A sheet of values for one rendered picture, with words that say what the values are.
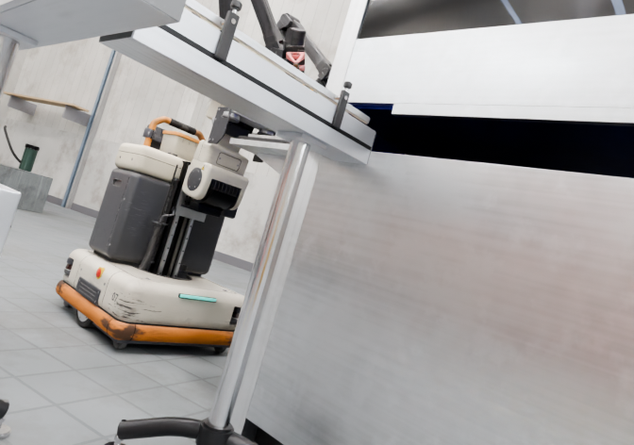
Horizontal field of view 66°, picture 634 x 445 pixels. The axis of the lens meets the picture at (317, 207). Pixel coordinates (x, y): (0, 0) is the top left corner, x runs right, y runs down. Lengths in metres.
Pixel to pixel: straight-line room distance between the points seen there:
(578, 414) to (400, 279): 0.44
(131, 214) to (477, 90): 1.58
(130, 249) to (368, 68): 1.37
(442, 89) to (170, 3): 0.75
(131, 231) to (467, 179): 1.56
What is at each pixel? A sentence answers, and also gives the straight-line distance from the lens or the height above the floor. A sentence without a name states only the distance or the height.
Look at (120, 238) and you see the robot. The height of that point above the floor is 0.39.
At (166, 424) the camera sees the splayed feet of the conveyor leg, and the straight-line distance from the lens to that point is 1.29.
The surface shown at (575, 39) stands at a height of 1.16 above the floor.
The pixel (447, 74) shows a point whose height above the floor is 1.09.
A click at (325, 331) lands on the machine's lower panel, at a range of 1.29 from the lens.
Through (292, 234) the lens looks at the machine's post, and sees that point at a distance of 1.41.
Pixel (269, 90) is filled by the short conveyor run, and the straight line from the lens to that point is 1.05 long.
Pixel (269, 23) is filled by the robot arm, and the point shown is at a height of 1.35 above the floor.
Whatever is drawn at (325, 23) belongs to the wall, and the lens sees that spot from 7.28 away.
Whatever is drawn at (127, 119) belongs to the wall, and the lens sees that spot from 8.95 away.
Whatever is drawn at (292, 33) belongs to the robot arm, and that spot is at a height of 1.33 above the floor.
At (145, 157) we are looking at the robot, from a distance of 2.28.
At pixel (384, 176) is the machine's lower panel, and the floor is 0.82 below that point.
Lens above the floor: 0.61
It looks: 4 degrees up
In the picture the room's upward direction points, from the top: 16 degrees clockwise
